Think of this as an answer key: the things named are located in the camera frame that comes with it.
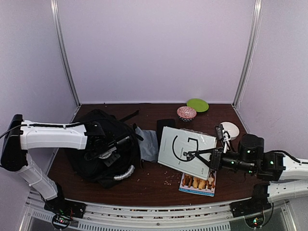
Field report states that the green plate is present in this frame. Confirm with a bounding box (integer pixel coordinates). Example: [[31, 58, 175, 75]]
[[186, 98, 209, 113]]

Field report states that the black student backpack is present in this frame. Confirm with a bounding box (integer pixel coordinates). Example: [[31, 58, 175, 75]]
[[64, 109, 140, 189]]

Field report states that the purple dog reader book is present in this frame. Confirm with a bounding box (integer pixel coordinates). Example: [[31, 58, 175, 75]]
[[179, 170, 217, 197]]

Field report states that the white bowl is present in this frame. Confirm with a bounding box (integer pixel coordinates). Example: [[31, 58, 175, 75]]
[[220, 122, 240, 141]]

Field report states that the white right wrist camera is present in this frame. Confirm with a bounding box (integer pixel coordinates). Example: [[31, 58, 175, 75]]
[[215, 124, 231, 153]]

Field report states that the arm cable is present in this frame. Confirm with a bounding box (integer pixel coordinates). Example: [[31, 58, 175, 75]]
[[0, 121, 82, 140], [264, 150, 308, 166]]

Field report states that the red patterned bowl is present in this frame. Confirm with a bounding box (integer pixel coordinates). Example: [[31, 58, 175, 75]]
[[177, 106, 197, 122]]

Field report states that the aluminium frame post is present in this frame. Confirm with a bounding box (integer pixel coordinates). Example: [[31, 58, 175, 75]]
[[50, 0, 81, 108], [232, 0, 263, 108]]

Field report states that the right aluminium frame post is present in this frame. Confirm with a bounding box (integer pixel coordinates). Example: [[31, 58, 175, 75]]
[[232, 0, 263, 108]]

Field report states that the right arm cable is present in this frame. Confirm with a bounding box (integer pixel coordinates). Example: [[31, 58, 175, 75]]
[[264, 150, 308, 166]]

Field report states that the left aluminium frame post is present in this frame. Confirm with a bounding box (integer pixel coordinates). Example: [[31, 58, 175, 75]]
[[50, 0, 81, 108]]

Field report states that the grey plastic bag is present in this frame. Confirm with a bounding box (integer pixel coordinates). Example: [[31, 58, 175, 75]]
[[133, 124, 159, 169]]

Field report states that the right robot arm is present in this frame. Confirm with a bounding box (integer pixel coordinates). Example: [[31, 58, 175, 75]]
[[184, 134, 308, 213]]

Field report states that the black leather pouch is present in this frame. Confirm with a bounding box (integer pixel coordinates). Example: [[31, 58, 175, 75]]
[[156, 118, 176, 142]]

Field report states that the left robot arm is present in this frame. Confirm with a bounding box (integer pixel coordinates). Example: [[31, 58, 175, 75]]
[[0, 114, 117, 214]]

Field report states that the grey reader book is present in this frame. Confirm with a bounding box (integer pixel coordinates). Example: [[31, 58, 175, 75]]
[[158, 127, 217, 180]]

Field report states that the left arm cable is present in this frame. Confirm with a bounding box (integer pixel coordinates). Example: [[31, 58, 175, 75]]
[[0, 121, 82, 140]]

